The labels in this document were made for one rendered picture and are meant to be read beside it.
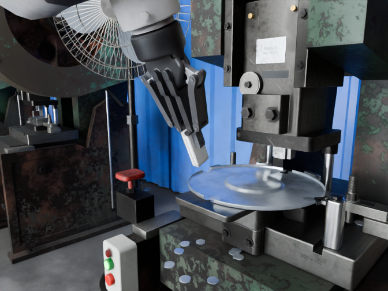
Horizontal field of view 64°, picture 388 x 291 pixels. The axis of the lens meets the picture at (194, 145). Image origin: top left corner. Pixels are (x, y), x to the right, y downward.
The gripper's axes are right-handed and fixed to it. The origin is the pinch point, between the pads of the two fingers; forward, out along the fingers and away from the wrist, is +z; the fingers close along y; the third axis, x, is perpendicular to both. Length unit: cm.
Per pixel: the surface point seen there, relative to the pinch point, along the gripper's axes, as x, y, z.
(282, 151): 23.2, 1.1, 16.6
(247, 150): 114, -90, 95
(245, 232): 3.0, 2.2, 23.5
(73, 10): 38, -95, -25
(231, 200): 1.6, 2.8, 12.9
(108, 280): -19.6, -23.2, 29.7
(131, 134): 34, -85, 31
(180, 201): -4.3, -4.7, 10.9
